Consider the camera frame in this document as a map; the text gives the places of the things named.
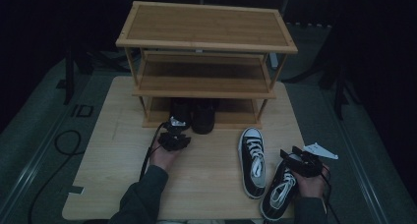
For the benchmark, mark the black metal stand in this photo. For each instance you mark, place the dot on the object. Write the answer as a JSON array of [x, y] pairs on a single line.
[[69, 76], [337, 86]]

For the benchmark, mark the black shoe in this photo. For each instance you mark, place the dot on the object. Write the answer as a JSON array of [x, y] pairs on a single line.
[[204, 117], [180, 111]]

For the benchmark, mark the white stand leg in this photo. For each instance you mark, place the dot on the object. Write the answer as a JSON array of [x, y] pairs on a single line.
[[273, 61]]

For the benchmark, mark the person's left hand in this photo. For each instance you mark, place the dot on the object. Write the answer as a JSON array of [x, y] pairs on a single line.
[[164, 158]]

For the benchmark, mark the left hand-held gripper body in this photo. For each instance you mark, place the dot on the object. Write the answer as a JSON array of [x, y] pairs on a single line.
[[174, 141]]

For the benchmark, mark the black canvas sneaker white laces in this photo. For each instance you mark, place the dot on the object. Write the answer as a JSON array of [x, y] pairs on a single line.
[[278, 197], [251, 181]]

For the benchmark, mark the person's right hand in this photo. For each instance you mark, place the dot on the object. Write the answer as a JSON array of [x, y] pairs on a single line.
[[311, 186]]

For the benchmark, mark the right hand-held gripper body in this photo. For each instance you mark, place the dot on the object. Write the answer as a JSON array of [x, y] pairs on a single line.
[[306, 165]]

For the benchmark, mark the wooden shoe rack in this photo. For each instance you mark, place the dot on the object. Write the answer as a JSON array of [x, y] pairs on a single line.
[[206, 27]]

